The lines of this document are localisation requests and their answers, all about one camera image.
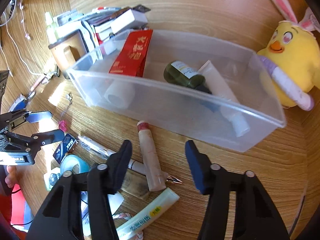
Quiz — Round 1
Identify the stack of books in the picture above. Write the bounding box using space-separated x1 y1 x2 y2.
54 7 131 48

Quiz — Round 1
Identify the white fountain pen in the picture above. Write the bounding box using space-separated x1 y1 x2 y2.
78 135 182 184

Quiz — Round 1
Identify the white cosmetic tube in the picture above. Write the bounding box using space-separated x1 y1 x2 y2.
199 60 250 137

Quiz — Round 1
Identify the white cardboard box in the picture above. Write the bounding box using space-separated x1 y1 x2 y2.
111 9 148 34

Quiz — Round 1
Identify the beige tube red cap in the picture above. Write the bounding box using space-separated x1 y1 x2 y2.
137 121 166 192

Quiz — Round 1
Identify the left hand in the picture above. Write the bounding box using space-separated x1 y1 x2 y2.
5 166 20 189

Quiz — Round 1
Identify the dark green bottle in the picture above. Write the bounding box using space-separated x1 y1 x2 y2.
163 61 211 94

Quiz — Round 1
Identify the white charging cable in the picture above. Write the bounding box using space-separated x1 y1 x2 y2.
0 0 43 78

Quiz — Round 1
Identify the yellow chick plush toy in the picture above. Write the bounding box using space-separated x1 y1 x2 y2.
258 0 319 111

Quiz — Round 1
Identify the red tea packet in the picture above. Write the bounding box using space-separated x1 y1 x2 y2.
109 29 153 77

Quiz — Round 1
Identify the clear plastic storage bin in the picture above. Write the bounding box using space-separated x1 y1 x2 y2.
67 29 286 152

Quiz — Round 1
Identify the brown mug with lid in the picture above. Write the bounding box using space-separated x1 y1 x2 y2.
48 29 88 79

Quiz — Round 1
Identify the blue Max staples box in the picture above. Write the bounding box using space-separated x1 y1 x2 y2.
53 133 77 164

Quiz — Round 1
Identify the white green text tube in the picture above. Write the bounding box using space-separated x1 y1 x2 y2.
117 187 180 239

